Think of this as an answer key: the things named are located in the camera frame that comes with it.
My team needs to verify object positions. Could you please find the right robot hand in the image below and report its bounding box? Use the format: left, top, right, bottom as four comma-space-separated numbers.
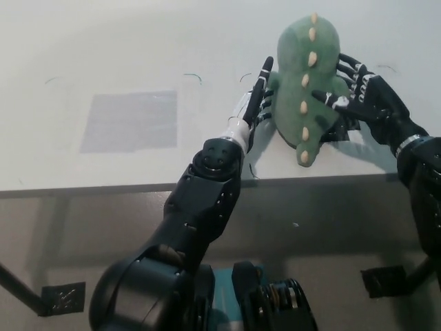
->
311, 53, 430, 156

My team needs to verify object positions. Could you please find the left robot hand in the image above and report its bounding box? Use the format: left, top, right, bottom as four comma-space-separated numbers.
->
227, 57, 276, 154

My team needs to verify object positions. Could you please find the green plush dinosaur toy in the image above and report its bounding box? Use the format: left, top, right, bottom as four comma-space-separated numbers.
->
265, 12, 349, 169

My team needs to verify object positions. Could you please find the black tape patch on table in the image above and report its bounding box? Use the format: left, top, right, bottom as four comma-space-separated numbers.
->
320, 117, 361, 144

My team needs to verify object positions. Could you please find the grey tape patch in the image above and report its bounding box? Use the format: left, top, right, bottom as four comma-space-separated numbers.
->
79, 90, 178, 154

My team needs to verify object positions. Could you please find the black table leg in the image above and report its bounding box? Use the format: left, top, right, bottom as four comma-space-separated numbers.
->
0, 263, 45, 317
406, 254, 441, 294

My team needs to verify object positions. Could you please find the black and teal robot body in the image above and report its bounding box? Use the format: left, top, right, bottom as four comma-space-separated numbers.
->
192, 261, 318, 331

